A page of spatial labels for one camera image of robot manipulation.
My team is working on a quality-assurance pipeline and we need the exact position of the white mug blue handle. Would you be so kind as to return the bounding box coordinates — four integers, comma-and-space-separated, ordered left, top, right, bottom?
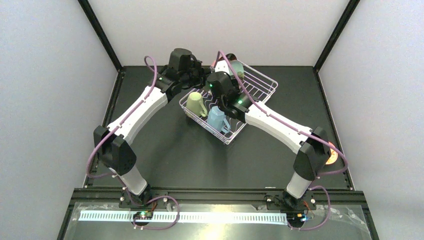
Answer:
206, 106, 231, 134

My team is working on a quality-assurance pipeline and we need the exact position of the white wire dish rack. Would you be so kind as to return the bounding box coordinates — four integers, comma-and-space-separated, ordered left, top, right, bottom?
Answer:
179, 61, 278, 145

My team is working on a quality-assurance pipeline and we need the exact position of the cream mug green handle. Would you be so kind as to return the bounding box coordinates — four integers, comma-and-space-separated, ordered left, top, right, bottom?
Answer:
186, 91, 208, 117

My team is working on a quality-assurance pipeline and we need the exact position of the green flower plate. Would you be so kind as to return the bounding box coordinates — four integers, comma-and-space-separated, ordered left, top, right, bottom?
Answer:
230, 60, 245, 80

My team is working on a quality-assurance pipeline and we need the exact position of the orange floral bowl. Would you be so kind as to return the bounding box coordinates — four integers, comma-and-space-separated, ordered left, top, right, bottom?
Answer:
325, 141, 339, 165

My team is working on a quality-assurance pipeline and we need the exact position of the dark striped plate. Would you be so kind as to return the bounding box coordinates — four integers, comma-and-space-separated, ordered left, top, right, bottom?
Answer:
225, 53, 237, 62

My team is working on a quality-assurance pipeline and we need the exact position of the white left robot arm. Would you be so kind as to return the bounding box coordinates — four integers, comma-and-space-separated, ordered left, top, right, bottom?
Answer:
89, 48, 213, 204

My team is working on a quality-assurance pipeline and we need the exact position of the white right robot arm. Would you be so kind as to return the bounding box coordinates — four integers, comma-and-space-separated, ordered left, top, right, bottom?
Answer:
206, 71, 331, 202

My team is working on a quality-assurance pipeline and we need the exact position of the white LED light strip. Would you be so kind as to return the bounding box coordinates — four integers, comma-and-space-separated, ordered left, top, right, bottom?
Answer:
77, 210, 287, 225

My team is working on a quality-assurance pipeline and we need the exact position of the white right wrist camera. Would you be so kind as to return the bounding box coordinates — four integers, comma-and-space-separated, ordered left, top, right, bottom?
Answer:
214, 60, 231, 75

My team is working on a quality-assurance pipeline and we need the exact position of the black right frame post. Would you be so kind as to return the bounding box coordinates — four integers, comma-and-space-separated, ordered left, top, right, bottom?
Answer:
313, 0, 360, 73

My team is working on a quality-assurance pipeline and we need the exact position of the black frame post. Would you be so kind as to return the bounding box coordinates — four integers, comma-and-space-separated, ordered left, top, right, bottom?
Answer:
77, 0, 123, 72
313, 0, 360, 73

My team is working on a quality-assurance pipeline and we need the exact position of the black left frame post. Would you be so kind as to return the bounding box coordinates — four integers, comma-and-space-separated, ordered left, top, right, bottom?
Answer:
77, 0, 123, 72

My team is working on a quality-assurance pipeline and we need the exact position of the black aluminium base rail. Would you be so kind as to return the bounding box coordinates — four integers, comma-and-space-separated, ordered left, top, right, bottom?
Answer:
57, 186, 379, 240

